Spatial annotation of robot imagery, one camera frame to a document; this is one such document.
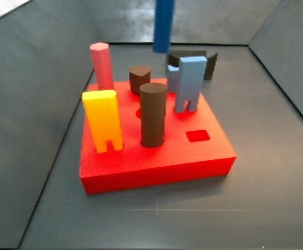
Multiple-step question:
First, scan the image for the blue rectangular bar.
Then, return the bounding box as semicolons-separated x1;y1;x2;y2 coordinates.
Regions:
153;0;175;54

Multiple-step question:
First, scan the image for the black curved fixture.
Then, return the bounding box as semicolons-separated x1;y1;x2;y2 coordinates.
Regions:
166;50;218;80

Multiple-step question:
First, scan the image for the brown cylinder peg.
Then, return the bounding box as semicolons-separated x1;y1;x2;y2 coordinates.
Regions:
141;83;167;148

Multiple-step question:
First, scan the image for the yellow peg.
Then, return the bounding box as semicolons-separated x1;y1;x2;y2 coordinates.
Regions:
83;90;125;153

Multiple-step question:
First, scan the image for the brown heart peg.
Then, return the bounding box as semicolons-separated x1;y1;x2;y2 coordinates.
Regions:
130;65;151;95

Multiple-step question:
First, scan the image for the light blue notched peg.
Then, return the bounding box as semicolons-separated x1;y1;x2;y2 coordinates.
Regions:
166;65;179;93

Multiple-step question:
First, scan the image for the light blue tall peg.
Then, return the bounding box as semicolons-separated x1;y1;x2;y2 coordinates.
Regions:
175;67;205;113

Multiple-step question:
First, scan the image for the pink hexagonal peg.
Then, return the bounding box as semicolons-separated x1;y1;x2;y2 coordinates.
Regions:
91;42;114;90

